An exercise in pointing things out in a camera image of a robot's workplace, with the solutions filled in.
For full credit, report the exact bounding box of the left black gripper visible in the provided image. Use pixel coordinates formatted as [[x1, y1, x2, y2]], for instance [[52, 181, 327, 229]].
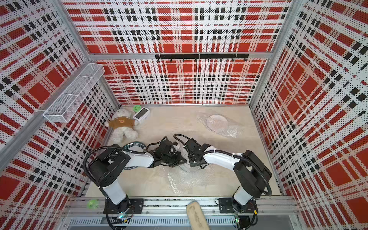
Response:
[[161, 151, 187, 167]]

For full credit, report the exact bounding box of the white embossed plate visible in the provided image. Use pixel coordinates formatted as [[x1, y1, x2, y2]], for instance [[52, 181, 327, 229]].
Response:
[[177, 150, 200, 173]]

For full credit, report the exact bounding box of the green rimmed plate front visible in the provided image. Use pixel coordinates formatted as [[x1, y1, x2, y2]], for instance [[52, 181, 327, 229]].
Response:
[[123, 141, 147, 170]]

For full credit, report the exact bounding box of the bubble wrap sheet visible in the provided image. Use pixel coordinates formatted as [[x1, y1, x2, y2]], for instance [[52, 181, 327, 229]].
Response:
[[167, 170, 216, 195]]

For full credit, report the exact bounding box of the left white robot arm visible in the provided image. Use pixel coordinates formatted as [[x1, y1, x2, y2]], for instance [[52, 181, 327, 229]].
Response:
[[82, 136, 187, 205]]

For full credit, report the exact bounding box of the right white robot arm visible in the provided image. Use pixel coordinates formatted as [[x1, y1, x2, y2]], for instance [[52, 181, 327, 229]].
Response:
[[181, 139, 273, 206]]

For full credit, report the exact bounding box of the pink plate in wrap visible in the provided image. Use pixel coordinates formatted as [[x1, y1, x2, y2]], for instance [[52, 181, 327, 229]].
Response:
[[206, 114, 229, 133]]

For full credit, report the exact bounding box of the white green small device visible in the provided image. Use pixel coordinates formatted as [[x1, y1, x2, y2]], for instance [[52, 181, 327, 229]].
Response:
[[133, 107, 150, 123]]

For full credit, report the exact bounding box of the beige teddy bear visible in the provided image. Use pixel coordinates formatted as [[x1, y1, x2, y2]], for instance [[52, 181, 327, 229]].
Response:
[[104, 108, 139, 145]]

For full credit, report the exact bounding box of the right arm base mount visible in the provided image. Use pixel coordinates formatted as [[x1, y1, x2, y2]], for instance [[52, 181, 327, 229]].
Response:
[[215, 198, 258, 230]]

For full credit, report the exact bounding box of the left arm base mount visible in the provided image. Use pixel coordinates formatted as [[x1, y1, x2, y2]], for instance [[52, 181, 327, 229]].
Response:
[[103, 197, 144, 230]]

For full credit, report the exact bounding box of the wooden brush handle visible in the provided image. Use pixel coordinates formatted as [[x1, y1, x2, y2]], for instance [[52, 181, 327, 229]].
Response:
[[186, 201, 210, 230]]

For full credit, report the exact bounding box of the black hook rail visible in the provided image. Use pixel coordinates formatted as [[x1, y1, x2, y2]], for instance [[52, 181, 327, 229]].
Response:
[[155, 53, 249, 60]]

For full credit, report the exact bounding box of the clear wall shelf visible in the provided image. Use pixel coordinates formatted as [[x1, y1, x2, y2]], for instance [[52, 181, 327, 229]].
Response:
[[43, 63, 104, 123]]

